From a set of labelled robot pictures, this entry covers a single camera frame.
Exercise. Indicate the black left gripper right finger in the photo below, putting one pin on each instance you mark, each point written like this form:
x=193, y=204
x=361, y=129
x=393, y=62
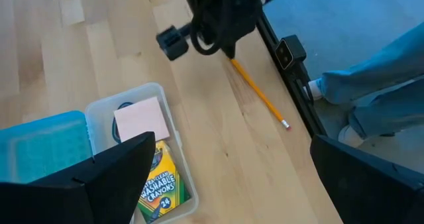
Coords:
x=371, y=194

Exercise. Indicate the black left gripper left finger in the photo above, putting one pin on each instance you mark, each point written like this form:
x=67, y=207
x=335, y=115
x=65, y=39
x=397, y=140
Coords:
x=83, y=197

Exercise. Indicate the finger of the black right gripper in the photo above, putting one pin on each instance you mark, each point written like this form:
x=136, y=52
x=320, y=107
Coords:
x=232, y=49
x=226, y=48

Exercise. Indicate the orange pencil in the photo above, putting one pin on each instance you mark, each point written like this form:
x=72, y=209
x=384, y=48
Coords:
x=261, y=96

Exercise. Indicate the teal pencil box lid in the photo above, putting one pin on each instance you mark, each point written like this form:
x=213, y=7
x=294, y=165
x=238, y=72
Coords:
x=43, y=144

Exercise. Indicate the clear plastic pencil box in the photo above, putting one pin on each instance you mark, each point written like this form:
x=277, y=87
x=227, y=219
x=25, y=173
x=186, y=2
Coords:
x=99, y=121

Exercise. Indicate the yellow green crayon box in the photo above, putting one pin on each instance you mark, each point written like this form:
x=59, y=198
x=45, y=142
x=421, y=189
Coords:
x=165, y=184

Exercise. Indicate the pink sticky note pad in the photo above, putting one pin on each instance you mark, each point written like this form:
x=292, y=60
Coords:
x=139, y=119

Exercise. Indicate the black right gripper side block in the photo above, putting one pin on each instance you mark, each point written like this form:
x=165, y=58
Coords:
x=172, y=43

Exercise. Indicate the person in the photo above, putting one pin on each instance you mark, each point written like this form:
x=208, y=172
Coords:
x=381, y=68

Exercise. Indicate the small black table camera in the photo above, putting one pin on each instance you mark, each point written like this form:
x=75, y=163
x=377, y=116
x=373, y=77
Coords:
x=289, y=51

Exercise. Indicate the black metal table frame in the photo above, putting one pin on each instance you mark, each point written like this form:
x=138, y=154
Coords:
x=301, y=96

